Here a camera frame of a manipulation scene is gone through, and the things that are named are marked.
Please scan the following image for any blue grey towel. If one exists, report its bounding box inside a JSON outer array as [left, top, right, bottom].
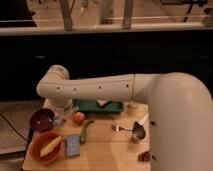
[[54, 116, 65, 126]]

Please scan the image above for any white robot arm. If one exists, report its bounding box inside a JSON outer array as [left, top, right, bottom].
[[36, 65, 213, 171]]

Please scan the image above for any purple bowl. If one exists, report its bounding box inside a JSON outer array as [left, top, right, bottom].
[[29, 108, 55, 132]]

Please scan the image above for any orange bowl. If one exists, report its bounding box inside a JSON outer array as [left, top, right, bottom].
[[30, 132, 63, 165]]

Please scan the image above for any green plastic tray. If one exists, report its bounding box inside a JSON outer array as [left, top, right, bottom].
[[73, 99, 124, 114]]

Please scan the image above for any orange tomato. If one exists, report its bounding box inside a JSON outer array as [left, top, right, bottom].
[[73, 112, 85, 125]]

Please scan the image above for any blue sponge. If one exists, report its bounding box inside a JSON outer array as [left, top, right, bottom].
[[65, 134, 80, 157]]

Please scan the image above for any green cucumber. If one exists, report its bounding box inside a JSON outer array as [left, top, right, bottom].
[[79, 120, 95, 144]]

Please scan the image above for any yellow corn cob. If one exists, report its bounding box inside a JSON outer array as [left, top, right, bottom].
[[40, 136, 63, 157]]

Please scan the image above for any tan wooden block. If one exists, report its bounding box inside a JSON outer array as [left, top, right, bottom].
[[96, 101, 110, 107]]

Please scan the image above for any white cup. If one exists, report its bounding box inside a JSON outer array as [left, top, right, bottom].
[[126, 102, 138, 111]]

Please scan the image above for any metal cup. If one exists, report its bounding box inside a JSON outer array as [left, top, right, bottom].
[[131, 125, 146, 144]]

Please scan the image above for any brown grape bunch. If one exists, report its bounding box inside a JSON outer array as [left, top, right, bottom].
[[138, 151, 150, 162]]

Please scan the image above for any black cable left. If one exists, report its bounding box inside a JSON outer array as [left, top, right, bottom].
[[0, 112, 36, 145]]

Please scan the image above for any white handled spatula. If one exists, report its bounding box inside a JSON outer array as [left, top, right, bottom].
[[135, 114, 149, 126]]

